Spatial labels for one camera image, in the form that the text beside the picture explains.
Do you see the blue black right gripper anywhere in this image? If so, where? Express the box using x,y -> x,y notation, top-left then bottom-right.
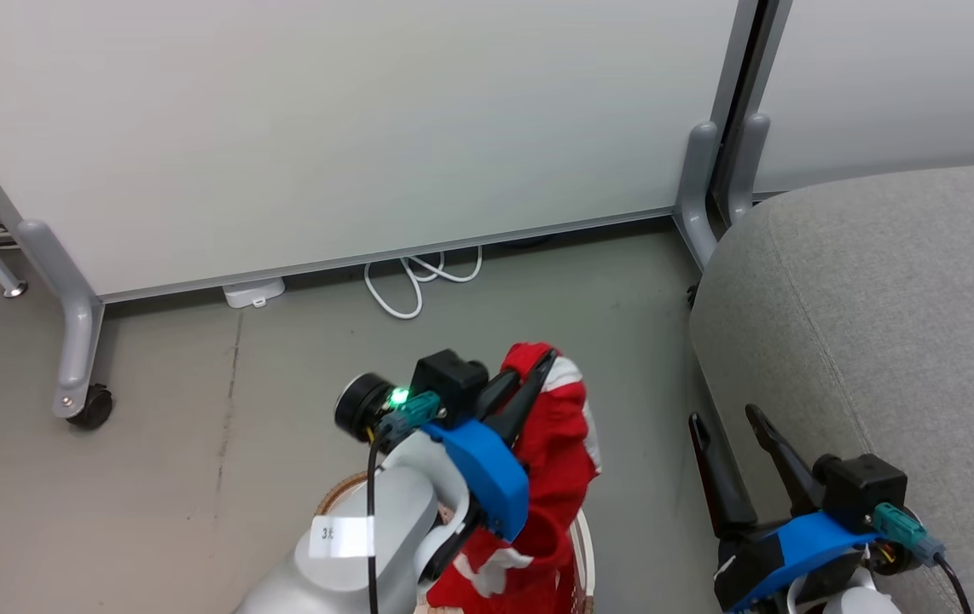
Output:
689,404 -> 880,614

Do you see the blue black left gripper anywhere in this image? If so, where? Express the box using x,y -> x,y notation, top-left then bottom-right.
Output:
421,350 -> 559,544

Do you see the red white jersey garment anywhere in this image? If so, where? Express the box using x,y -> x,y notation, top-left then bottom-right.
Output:
426,341 -> 603,614

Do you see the wicker laundry basket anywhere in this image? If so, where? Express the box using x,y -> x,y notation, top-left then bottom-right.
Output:
314,469 -> 597,614

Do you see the grey fabric seat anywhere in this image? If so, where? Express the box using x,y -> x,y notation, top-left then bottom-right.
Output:
689,160 -> 974,614

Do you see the white paper label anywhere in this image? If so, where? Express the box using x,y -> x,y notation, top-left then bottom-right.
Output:
309,516 -> 375,560

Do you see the white power adapter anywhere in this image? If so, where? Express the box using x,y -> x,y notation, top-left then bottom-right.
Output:
223,277 -> 287,310

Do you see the wide white partition panel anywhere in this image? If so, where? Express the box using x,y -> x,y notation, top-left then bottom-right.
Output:
0,0 -> 744,305

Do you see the black caster wheel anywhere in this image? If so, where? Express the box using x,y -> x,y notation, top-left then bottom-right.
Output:
67,384 -> 113,430

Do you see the grey partition foot with caster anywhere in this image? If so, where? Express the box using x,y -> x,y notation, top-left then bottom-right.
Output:
18,220 -> 106,420

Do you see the looped white cable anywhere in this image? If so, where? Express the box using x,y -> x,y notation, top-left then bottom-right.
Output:
364,246 -> 484,321

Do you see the black cable with teal plug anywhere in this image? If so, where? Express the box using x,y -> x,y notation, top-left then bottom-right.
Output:
873,503 -> 974,614
366,391 -> 442,614

